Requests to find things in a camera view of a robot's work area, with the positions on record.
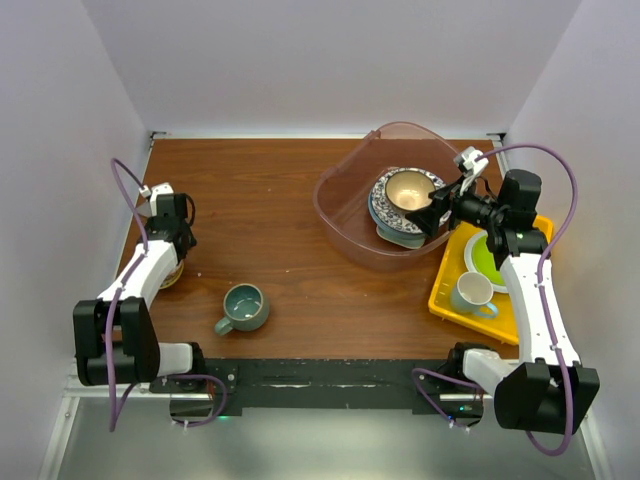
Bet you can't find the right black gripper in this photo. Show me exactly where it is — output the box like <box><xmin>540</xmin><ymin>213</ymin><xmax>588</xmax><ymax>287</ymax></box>
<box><xmin>405</xmin><ymin>174</ymin><xmax>505</xmax><ymax>238</ymax></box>

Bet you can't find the cream patterned bowl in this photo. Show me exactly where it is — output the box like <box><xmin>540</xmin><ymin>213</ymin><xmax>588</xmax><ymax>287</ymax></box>
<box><xmin>385</xmin><ymin>170</ymin><xmax>435</xmax><ymax>212</ymax></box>

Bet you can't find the mint green divided tray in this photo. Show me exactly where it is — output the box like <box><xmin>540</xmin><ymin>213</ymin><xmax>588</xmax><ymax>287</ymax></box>
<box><xmin>376</xmin><ymin>226</ymin><xmax>425</xmax><ymax>250</ymax></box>

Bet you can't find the blue floral plate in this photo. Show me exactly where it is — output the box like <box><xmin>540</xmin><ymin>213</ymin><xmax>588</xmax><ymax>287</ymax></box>
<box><xmin>369</xmin><ymin>167</ymin><xmax>445</xmax><ymax>234</ymax></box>

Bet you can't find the pink translucent plastic bin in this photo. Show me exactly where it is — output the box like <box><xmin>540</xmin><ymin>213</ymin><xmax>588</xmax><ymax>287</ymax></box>
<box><xmin>313</xmin><ymin>122</ymin><xmax>479</xmax><ymax>272</ymax></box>

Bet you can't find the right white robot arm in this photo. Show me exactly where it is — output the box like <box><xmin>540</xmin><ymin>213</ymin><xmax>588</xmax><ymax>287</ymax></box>
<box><xmin>407</xmin><ymin>169</ymin><xmax>600</xmax><ymax>434</ymax></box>

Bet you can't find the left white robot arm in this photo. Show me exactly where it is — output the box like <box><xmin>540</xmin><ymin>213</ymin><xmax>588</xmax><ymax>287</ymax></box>
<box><xmin>73</xmin><ymin>183</ymin><xmax>207</xmax><ymax>392</ymax></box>

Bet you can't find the grey triangular scraper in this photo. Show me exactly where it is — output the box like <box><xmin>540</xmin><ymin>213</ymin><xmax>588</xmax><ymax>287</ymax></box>
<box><xmin>136</xmin><ymin>201</ymin><xmax>151</xmax><ymax>218</ymax></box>

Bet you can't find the green plate white rim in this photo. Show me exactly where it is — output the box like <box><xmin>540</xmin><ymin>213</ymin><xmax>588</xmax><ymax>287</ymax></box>
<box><xmin>464</xmin><ymin>231</ymin><xmax>508</xmax><ymax>294</ymax></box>

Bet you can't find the teal ceramic mug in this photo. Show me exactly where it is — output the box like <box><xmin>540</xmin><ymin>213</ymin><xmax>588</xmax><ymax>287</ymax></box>
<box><xmin>215</xmin><ymin>283</ymin><xmax>270</xmax><ymax>336</ymax></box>

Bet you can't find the yellow plastic tray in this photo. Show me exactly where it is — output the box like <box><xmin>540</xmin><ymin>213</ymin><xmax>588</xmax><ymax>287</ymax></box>
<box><xmin>427</xmin><ymin>214</ymin><xmax>556</xmax><ymax>346</ymax></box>

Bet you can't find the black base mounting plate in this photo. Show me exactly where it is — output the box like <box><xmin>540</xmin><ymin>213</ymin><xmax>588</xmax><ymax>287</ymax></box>
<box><xmin>149</xmin><ymin>357</ymin><xmax>485</xmax><ymax>420</ymax></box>

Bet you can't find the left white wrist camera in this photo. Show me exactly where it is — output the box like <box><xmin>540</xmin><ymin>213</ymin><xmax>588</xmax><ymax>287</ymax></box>
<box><xmin>138</xmin><ymin>182</ymin><xmax>174</xmax><ymax>217</ymax></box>

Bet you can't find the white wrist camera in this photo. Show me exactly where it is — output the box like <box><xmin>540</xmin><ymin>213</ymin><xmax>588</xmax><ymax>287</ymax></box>
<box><xmin>138</xmin><ymin>182</ymin><xmax>174</xmax><ymax>217</ymax></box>
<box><xmin>454</xmin><ymin>146</ymin><xmax>489</xmax><ymax>194</ymax></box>

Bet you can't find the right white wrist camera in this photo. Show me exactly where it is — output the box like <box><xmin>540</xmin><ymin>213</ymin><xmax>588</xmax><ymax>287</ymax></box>
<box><xmin>454</xmin><ymin>146</ymin><xmax>489</xmax><ymax>194</ymax></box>

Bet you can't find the white mug blue handle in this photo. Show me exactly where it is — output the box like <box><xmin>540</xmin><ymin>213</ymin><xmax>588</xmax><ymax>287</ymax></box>
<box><xmin>450</xmin><ymin>272</ymin><xmax>499</xmax><ymax>319</ymax></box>

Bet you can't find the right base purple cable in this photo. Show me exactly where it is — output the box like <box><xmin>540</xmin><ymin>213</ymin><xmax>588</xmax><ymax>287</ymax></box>
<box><xmin>410</xmin><ymin>367</ymin><xmax>485</xmax><ymax>429</ymax></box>

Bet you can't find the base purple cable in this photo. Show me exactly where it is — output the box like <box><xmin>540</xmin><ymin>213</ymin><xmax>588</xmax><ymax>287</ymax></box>
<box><xmin>169</xmin><ymin>373</ymin><xmax>232</xmax><ymax>429</ymax></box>
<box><xmin>410</xmin><ymin>367</ymin><xmax>485</xmax><ymax>429</ymax></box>

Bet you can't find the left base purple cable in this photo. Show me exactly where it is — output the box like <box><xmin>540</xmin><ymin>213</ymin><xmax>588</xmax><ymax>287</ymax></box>
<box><xmin>169</xmin><ymin>373</ymin><xmax>232</xmax><ymax>429</ymax></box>

